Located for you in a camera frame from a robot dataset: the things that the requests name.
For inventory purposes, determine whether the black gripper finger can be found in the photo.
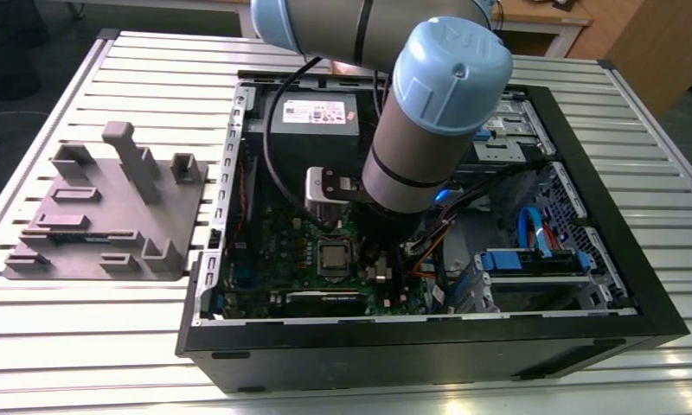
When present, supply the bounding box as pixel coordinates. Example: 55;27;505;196
366;248;395;284

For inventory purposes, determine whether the grey metal disk bay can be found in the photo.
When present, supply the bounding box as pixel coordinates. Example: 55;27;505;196
448;248;630;315

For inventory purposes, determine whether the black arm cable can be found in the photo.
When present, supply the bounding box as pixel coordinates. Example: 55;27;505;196
263;58;339;234

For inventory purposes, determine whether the wooden cabinet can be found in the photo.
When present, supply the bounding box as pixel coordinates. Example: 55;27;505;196
570;0;692;118

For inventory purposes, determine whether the grey power supply unit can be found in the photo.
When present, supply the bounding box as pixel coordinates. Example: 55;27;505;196
244;91;382;204

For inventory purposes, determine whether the dark RAM stick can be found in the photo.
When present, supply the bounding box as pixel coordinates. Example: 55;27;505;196
25;232;135;244

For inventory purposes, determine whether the wooden desk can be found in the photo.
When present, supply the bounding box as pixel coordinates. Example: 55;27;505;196
493;0;594;57

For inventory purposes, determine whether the black cable bundle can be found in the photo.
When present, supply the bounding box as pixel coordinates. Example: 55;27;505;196
415;159;555;256

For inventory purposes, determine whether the black graphics card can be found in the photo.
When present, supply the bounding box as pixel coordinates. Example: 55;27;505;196
270;288;371;319

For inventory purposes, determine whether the orange wire bundle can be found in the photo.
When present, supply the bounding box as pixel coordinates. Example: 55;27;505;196
408;224;458;278

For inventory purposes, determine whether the grey metal drive cage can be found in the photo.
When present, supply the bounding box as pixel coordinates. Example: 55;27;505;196
455;93;559;174

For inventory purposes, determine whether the white table frame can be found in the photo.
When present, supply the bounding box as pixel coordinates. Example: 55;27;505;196
51;0;260;40

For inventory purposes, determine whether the blue data wire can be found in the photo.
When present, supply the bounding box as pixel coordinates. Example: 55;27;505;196
518;206;561;259

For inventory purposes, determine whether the grey plastic parts rack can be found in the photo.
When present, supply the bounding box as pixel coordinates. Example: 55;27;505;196
3;120;212;282

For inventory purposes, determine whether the blue disk carrier with disk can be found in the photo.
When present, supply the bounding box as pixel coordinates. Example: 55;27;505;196
478;249;594;276

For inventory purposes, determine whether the black open PC case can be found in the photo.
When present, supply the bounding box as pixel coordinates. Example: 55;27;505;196
175;69;692;394

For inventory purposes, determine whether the green motherboard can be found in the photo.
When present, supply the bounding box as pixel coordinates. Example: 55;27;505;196
222;202;434;319

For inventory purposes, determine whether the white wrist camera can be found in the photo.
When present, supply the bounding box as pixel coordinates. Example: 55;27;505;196
303;167;363;217

